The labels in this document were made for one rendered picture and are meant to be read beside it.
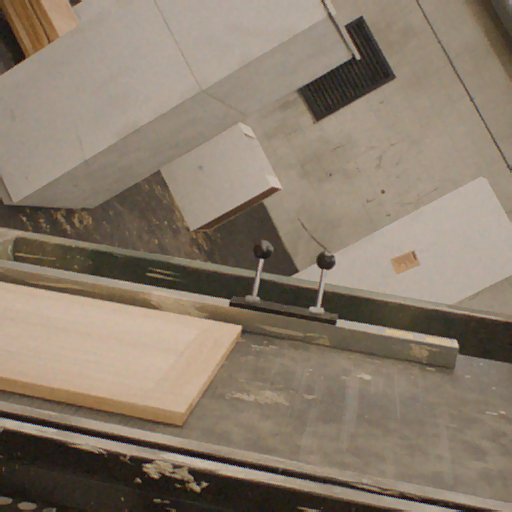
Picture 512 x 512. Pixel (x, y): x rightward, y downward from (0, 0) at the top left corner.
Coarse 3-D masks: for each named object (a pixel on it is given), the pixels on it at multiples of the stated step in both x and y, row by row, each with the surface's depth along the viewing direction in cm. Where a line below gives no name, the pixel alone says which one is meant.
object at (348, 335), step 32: (64, 288) 155; (96, 288) 154; (128, 288) 154; (160, 288) 157; (224, 320) 151; (256, 320) 150; (288, 320) 150; (384, 352) 148; (416, 352) 147; (448, 352) 146
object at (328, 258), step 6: (324, 252) 153; (330, 252) 154; (318, 258) 153; (324, 258) 153; (330, 258) 153; (318, 264) 153; (324, 264) 153; (330, 264) 153; (324, 270) 153; (324, 276) 153; (324, 282) 153; (318, 288) 152; (318, 294) 152; (318, 300) 151; (318, 306) 151; (312, 312) 150; (318, 312) 150
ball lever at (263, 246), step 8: (256, 248) 155; (264, 248) 154; (272, 248) 155; (256, 256) 155; (264, 256) 155; (256, 272) 154; (256, 280) 153; (256, 288) 153; (248, 296) 152; (256, 304) 151
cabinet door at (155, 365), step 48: (0, 288) 149; (0, 336) 124; (48, 336) 127; (96, 336) 131; (144, 336) 134; (192, 336) 138; (0, 384) 108; (48, 384) 108; (96, 384) 110; (144, 384) 113; (192, 384) 115
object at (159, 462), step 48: (0, 432) 81; (48, 432) 82; (96, 432) 84; (144, 432) 85; (0, 480) 82; (48, 480) 81; (96, 480) 81; (144, 480) 80; (192, 480) 79; (240, 480) 78; (288, 480) 79; (336, 480) 81; (384, 480) 82
